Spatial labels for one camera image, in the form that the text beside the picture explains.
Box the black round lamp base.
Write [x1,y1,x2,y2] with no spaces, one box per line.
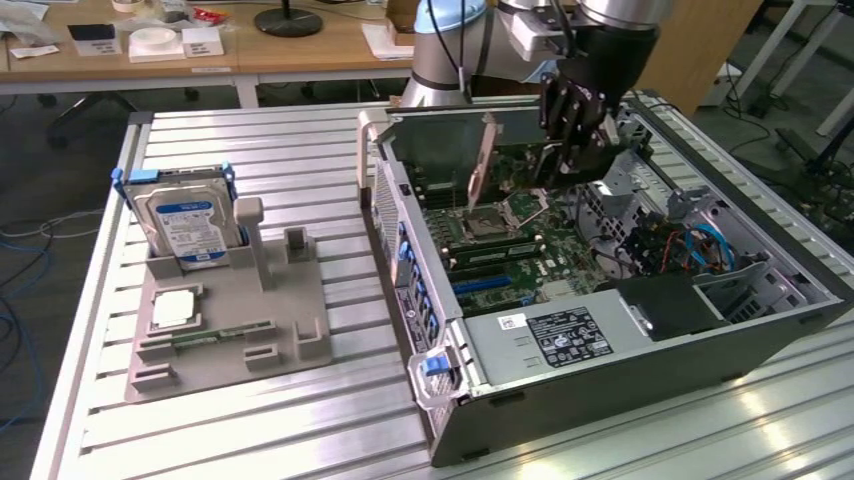
[252,0,325,39]

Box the grey parts rack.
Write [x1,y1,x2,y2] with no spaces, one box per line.
[124,196,333,405]

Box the black drive bay box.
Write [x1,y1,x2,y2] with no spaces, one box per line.
[614,276,734,342]

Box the white paper stack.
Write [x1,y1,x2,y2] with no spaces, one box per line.
[360,21,416,62]

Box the brown cardboard box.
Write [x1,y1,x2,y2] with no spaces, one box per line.
[385,0,423,34]

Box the green motherboard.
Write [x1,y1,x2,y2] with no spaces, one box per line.
[406,164,606,321]

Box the wooden desk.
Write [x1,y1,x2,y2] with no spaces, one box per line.
[0,0,603,97]

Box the blue floor cable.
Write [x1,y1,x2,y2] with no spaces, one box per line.
[0,238,52,434]

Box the blue wire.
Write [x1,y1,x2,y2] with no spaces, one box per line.
[690,223,738,275]

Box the open black PC case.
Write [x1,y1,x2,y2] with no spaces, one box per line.
[357,89,854,469]

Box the metal socket cover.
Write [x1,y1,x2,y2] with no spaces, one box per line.
[502,187,556,222]

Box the GPU graphics card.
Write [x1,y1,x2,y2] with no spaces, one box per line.
[467,111,559,208]

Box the silver CPU chip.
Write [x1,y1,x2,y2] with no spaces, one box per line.
[151,292,199,326]

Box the grey power supply unit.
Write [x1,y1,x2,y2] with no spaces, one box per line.
[458,289,654,390]

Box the red wire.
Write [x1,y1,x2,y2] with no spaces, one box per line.
[655,230,696,275]

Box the metal disk bay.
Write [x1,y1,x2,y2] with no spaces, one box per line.
[691,257,806,327]

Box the green RAM stick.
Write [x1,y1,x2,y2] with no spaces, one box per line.
[171,326,252,347]

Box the clear plastic bag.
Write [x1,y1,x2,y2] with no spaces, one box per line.
[0,0,63,47]

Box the wooden cabinet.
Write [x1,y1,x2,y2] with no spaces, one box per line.
[619,0,766,116]

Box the plain white box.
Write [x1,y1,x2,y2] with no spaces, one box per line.
[180,26,229,59]

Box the white box with black top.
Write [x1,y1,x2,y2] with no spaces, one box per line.
[65,23,124,58]

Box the white floor cable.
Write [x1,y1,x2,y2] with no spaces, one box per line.
[0,208,103,240]

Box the CPU socket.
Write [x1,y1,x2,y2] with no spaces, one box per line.
[458,204,516,245]

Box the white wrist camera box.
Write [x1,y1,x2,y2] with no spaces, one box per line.
[508,8,583,56]

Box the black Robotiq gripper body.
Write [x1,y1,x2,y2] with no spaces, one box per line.
[558,22,663,110]

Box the white paper label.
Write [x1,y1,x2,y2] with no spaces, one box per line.
[8,44,61,60]

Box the white desk frame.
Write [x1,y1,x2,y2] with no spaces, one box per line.
[728,0,854,137]

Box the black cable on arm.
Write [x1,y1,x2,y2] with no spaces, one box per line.
[424,0,474,99]

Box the hard disk in blue caddy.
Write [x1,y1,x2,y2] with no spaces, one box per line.
[109,162,243,274]

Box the blue expansion slot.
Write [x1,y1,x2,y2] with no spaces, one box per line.
[452,276,514,297]

